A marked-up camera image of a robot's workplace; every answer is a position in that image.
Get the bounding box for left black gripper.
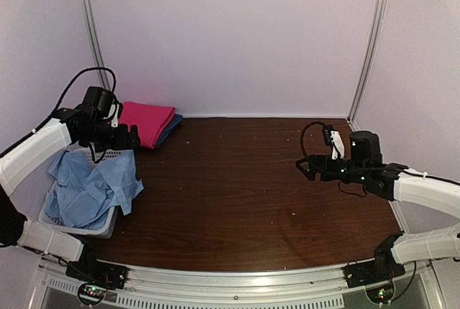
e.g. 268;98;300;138
82;120;139;153

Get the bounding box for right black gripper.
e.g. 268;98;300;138
296;155;369;185

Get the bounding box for light blue shirt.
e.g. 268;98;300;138
45;150;144;230

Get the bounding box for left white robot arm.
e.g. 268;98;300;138
1;109;140;283

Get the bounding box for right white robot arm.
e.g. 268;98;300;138
295;124;459;282

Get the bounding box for white plastic laundry basket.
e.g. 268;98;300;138
38;148;124;239

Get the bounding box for folded pink cloth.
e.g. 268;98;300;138
119;101;175;149

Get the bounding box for folded dark blue cloth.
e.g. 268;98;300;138
155;114;183;148

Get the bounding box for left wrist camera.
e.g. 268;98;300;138
107;101;123;127

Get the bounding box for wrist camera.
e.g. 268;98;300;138
322;125;345;160
107;101;123;127

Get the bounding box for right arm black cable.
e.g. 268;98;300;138
300;121;331;159

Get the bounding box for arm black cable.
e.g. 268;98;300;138
300;121;331;159
31;67;118;134

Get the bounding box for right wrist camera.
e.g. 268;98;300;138
322;125;345;160

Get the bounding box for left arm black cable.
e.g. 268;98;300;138
31;67;118;134

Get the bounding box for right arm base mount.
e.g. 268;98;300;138
342;234;405;288

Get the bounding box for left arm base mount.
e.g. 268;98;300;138
65;245;128;290

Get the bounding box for right aluminium corner post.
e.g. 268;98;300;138
347;0;388;129

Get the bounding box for aluminium corner post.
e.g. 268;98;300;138
74;0;113;91
347;0;388;129

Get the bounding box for aluminium front rail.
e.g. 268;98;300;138
25;257;446;308

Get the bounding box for left aluminium corner post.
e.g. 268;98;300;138
74;0;113;91

